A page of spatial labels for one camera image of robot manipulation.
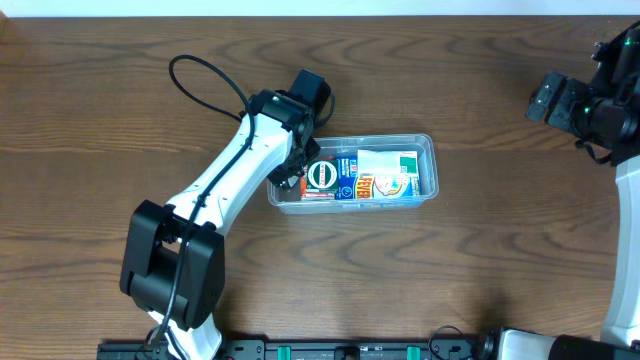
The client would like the green Zam-Buk box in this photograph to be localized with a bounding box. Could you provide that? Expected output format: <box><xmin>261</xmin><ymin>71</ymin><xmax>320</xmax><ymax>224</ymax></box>
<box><xmin>306</xmin><ymin>159</ymin><xmax>339</xmax><ymax>193</ymax></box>

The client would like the red white medicine box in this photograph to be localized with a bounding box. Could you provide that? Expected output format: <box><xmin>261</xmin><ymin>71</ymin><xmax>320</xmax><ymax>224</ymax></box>
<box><xmin>300</xmin><ymin>166</ymin><xmax>336</xmax><ymax>201</ymax></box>

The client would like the blue Kool Fever box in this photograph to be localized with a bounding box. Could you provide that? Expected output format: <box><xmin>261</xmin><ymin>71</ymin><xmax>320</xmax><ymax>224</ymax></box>
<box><xmin>335</xmin><ymin>156</ymin><xmax>422</xmax><ymax>200</ymax></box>

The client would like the white green medicine box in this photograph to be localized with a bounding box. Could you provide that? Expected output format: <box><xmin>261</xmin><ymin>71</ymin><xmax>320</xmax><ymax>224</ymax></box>
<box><xmin>357</xmin><ymin>150</ymin><xmax>419</xmax><ymax>175</ymax></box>

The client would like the dark bottle white cap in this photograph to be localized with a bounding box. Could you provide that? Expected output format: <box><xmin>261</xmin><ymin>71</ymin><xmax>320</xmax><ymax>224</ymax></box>
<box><xmin>280</xmin><ymin>180</ymin><xmax>300</xmax><ymax>192</ymax></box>

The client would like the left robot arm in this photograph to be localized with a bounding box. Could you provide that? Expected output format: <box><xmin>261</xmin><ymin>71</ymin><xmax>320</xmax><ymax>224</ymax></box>
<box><xmin>120</xmin><ymin>70</ymin><xmax>335</xmax><ymax>359</ymax></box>

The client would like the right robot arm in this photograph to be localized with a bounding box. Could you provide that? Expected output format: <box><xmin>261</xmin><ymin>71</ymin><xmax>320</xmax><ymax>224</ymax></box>
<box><xmin>494</xmin><ymin>23</ymin><xmax>639</xmax><ymax>359</ymax></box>

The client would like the clear plastic container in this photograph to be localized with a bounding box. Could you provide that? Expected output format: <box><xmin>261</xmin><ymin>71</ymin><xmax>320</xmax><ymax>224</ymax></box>
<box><xmin>267</xmin><ymin>134</ymin><xmax>439</xmax><ymax>215</ymax></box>

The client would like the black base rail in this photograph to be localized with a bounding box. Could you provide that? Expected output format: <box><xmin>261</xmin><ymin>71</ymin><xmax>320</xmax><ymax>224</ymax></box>
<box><xmin>97</xmin><ymin>337</ymin><xmax>496</xmax><ymax>360</ymax></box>

